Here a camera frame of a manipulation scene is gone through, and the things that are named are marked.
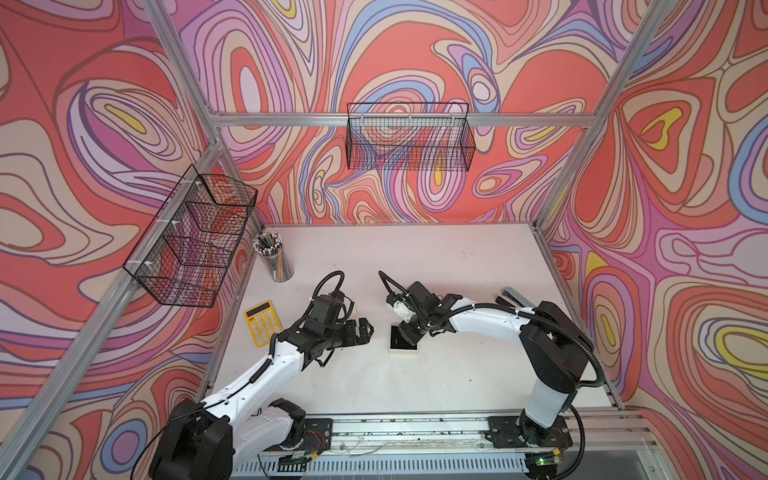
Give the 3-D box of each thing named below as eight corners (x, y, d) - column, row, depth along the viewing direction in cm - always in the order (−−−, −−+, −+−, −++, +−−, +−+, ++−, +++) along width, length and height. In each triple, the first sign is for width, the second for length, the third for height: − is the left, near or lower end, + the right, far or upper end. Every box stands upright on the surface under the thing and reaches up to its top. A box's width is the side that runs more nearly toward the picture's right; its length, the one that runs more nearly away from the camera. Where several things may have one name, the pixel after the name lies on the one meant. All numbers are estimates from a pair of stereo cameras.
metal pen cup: (267, 282, 105) (249, 250, 91) (273, 264, 110) (257, 231, 96) (291, 282, 105) (277, 250, 91) (296, 264, 110) (283, 231, 96)
